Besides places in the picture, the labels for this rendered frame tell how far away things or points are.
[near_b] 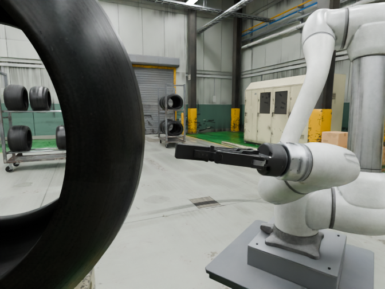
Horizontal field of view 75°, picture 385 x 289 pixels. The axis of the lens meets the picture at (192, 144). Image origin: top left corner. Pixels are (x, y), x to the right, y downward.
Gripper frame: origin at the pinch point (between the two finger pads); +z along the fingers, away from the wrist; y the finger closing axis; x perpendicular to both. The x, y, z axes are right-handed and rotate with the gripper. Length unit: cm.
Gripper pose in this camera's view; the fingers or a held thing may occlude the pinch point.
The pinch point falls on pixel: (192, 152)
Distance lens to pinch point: 51.7
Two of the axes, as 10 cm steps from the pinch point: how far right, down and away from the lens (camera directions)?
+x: -1.3, 9.8, 1.1
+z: -9.6, -1.0, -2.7
